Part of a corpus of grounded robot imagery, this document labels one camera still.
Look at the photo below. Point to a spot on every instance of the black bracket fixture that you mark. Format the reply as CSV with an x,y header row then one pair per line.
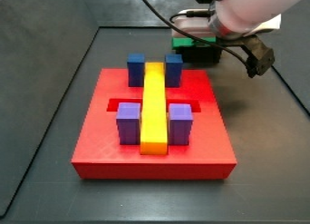
x,y
203,54

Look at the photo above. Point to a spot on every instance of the purple left front post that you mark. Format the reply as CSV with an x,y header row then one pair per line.
x,y
128,122

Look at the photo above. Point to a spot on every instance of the red base board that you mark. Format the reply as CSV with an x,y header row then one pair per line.
x,y
102,158

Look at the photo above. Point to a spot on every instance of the yellow long bar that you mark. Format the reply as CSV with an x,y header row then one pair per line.
x,y
154,117

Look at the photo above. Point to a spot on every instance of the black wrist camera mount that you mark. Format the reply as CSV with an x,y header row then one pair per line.
x,y
261,55

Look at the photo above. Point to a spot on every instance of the dark blue left rear post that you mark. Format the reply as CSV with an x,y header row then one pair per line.
x,y
135,66

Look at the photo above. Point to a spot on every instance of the purple right front post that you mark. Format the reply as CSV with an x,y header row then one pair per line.
x,y
179,123

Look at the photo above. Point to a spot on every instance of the dark blue post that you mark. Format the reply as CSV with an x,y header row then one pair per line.
x,y
174,66
135,66

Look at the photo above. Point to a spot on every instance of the dark blue right rear post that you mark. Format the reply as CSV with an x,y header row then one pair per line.
x,y
174,66

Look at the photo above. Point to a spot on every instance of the green U-shaped block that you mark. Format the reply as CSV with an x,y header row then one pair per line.
x,y
183,42

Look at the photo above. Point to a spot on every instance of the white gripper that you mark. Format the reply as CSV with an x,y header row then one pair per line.
x,y
207,27

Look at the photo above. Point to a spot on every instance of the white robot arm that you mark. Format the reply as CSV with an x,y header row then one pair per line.
x,y
235,18

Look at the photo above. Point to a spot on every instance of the purple post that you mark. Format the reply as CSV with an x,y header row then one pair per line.
x,y
128,122
179,123

